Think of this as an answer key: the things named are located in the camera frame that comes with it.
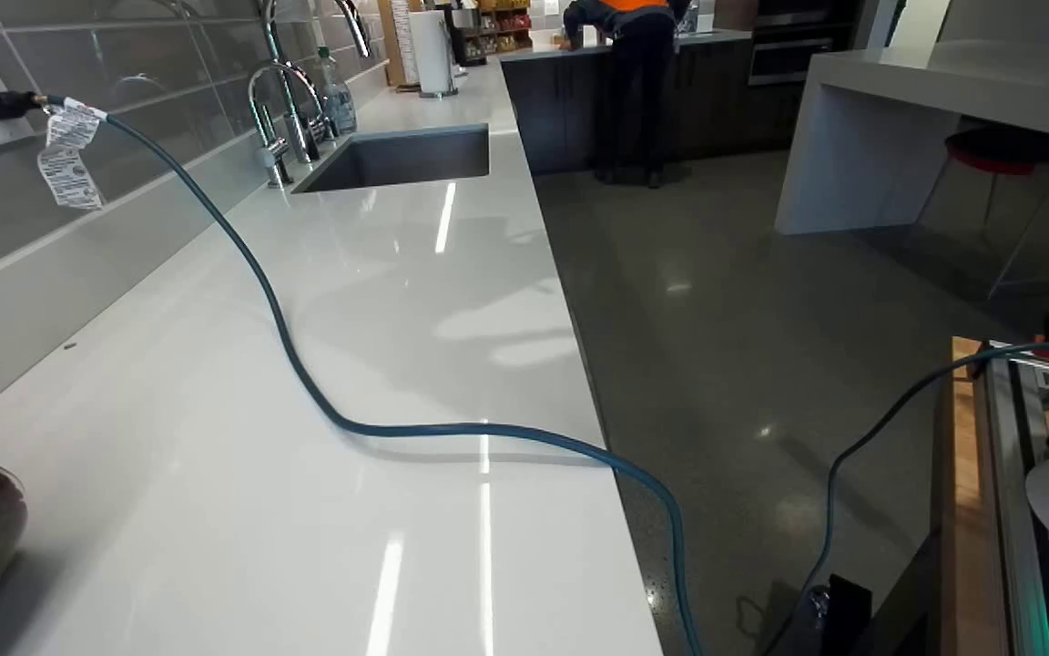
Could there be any white cable tag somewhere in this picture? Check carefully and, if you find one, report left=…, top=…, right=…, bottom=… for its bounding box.
left=38, top=99, right=106, bottom=213

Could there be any white kitchen island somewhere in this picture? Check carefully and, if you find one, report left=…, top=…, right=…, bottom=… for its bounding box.
left=776, top=42, right=1049, bottom=232

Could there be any white trash bin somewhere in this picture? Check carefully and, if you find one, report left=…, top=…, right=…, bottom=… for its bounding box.
left=409, top=11, right=456, bottom=99

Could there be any person in orange vest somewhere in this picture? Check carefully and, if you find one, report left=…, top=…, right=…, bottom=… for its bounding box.
left=561, top=0, right=689, bottom=189

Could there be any black built-in wall oven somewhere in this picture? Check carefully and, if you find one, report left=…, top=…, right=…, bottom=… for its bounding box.
left=749, top=0, right=847, bottom=88

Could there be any tall chrome kitchen faucet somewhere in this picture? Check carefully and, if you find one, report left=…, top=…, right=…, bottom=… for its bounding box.
left=246, top=0, right=337, bottom=164

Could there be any black power plug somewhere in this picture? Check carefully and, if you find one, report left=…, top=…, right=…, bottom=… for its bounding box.
left=0, top=93, right=48, bottom=122

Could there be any dark undermount sink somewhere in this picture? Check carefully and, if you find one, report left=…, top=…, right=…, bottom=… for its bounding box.
left=300, top=124, right=490, bottom=193

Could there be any wooden robot cart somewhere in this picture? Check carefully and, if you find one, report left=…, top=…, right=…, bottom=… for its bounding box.
left=932, top=338, right=1049, bottom=656

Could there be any teal power cable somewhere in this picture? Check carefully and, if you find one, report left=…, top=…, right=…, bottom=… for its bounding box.
left=44, top=93, right=1049, bottom=656

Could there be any red stool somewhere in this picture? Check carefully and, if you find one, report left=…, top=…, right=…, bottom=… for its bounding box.
left=917, top=124, right=1049, bottom=232

